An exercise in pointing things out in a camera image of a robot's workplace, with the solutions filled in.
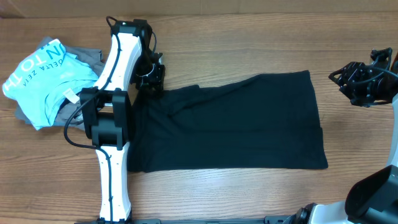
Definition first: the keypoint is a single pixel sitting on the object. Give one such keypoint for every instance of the light blue printed t-shirt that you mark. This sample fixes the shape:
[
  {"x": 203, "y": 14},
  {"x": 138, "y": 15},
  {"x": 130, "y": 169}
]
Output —
[{"x": 45, "y": 79}]

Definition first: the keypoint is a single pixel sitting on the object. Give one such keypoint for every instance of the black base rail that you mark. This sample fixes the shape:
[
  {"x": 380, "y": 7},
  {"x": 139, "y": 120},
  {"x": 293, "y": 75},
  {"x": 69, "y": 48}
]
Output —
[{"x": 284, "y": 219}]

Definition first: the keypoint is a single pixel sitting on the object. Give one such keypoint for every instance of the black t-shirt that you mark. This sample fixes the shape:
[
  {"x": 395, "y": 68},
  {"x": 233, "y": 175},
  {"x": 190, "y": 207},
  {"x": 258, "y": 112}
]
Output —
[{"x": 266, "y": 121}]

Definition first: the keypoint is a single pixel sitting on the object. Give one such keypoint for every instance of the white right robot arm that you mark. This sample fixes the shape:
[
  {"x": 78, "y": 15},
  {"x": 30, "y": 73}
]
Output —
[{"x": 372, "y": 200}]

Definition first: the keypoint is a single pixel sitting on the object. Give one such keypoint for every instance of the brown cardboard backboard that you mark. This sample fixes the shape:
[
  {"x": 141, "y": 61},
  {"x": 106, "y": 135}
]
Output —
[{"x": 96, "y": 8}]

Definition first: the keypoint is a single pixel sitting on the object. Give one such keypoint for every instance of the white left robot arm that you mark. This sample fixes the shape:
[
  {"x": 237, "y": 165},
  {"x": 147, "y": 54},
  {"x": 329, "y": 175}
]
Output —
[{"x": 106, "y": 109}]

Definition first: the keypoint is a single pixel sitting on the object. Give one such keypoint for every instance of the grey folded garment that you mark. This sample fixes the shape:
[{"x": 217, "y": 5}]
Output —
[{"x": 93, "y": 57}]

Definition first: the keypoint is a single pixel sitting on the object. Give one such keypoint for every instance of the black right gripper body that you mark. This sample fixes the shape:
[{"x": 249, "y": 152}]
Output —
[{"x": 363, "y": 94}]

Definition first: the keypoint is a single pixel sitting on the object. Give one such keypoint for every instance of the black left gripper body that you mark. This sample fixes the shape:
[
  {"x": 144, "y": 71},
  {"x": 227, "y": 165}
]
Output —
[{"x": 150, "y": 75}]

